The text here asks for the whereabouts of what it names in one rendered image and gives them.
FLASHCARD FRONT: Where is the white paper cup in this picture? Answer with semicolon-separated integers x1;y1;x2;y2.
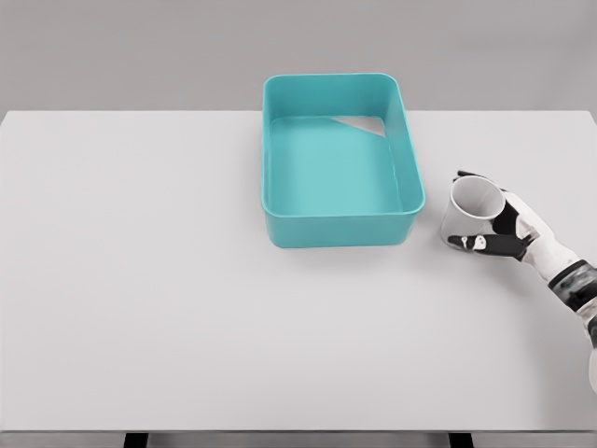
440;175;507;251

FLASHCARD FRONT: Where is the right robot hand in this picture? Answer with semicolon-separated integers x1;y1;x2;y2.
447;170;556;263

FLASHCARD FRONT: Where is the teal rectangular plastic basket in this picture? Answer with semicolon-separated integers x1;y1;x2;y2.
260;72;427;249

